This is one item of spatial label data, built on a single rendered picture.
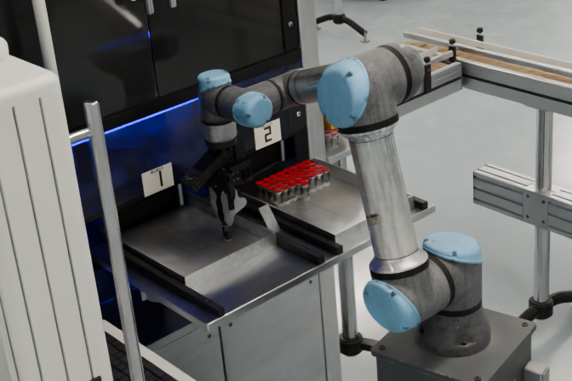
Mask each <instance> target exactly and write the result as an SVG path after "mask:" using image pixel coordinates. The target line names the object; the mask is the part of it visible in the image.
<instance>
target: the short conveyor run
mask: <svg viewBox="0 0 572 381"><path fill-rule="evenodd" d="M437 52H438V47H435V48H431V49H428V50H427V51H424V52H422V53H419V55H420V57H421V59H422V61H423V64H424V67H425V76H424V80H423V83H422V85H421V87H420V89H419V91H418V92H417V93H416V94H415V95H414V96H413V97H411V98H410V99H409V100H406V101H404V102H403V103H401V104H399V105H397V109H398V116H399V117H402V116H404V115H406V114H408V113H410V112H412V111H415V110H418V109H420V108H421V107H423V106H426V105H429V104H431V103H433V102H435V101H437V100H440V99H442V98H444V97H446V96H449V95H451V94H453V93H456V92H458V91H460V90H462V64H461V63H460V62H455V63H452V62H448V61H445V60H446V59H448V58H450V57H453V51H452V50H450V51H448V52H446V53H443V54H440V55H438V56H436V57H434V56H433V54H436V53H437Z"/></svg>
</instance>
